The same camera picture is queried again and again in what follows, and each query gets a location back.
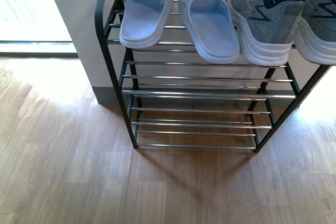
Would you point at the light blue slipper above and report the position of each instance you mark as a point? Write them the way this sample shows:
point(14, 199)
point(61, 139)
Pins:
point(209, 23)
point(143, 22)

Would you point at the grey knit sneaker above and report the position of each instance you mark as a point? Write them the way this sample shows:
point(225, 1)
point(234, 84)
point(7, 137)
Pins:
point(315, 38)
point(266, 28)

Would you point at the dark window frame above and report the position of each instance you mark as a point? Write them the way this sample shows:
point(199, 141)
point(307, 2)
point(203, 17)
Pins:
point(44, 49)

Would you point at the black metal shoe rack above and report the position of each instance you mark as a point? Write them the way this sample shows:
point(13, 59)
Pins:
point(227, 107)

